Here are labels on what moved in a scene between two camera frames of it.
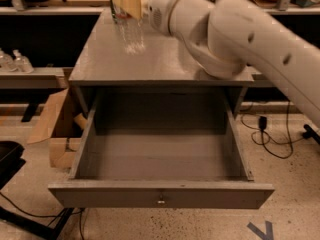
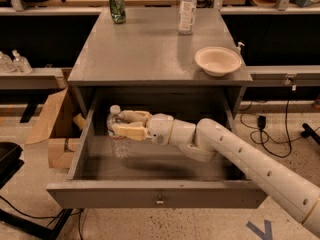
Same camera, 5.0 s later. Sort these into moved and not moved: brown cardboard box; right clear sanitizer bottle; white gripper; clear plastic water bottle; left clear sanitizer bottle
Moved: clear plastic water bottle; white gripper
Not moved: right clear sanitizer bottle; brown cardboard box; left clear sanitizer bottle
